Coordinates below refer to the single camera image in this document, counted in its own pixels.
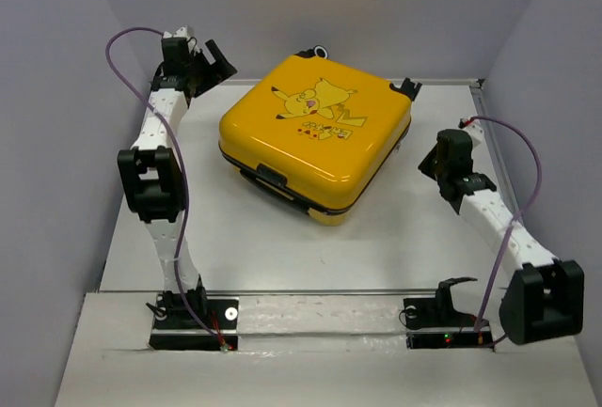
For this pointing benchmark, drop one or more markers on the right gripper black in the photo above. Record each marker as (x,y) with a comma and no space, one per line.
(424,165)

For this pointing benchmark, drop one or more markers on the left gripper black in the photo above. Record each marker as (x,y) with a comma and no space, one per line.
(224,70)

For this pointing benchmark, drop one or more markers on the yellow hard-shell suitcase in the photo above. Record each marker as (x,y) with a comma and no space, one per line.
(313,133)

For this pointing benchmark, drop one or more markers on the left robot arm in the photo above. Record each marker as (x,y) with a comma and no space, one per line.
(153,174)

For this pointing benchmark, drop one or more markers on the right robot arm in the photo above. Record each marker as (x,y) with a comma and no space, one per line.
(544,297)

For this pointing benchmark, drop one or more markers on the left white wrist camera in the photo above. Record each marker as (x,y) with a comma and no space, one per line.
(186,32)

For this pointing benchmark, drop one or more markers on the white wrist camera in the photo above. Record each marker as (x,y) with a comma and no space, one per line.
(473,129)
(186,32)

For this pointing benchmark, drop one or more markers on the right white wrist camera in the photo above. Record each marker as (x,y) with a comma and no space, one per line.
(473,129)

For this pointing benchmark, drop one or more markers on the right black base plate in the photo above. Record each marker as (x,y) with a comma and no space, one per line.
(432,322)

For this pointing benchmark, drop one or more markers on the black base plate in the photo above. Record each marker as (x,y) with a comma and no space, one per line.
(432,322)
(174,329)

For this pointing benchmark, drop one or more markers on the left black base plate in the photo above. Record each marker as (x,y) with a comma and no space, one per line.
(174,329)

